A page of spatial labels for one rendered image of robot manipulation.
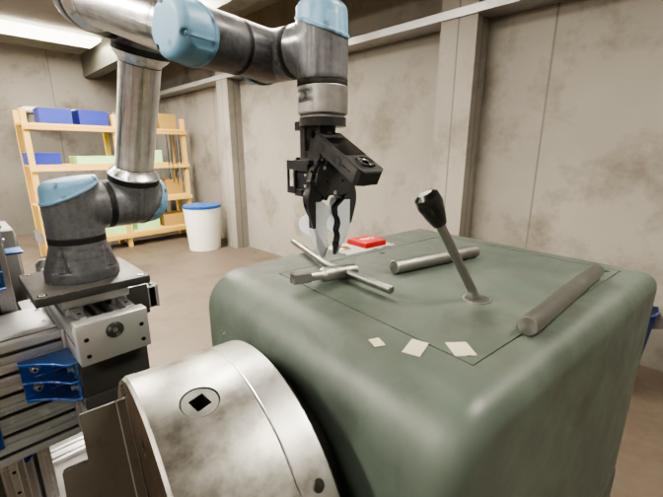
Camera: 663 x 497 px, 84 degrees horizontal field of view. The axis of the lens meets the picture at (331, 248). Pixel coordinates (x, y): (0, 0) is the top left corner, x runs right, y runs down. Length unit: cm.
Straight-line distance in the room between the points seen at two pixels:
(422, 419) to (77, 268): 82
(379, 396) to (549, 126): 304
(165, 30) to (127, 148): 48
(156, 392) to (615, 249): 311
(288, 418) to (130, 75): 79
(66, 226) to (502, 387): 88
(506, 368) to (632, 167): 286
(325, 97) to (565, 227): 286
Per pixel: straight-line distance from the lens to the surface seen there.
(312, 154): 59
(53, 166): 626
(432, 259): 65
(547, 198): 329
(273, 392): 38
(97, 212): 99
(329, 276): 54
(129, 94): 97
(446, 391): 34
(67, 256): 100
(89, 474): 46
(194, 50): 54
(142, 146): 99
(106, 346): 92
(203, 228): 581
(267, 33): 63
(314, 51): 57
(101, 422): 45
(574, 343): 49
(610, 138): 321
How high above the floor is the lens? 145
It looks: 15 degrees down
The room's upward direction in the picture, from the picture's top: straight up
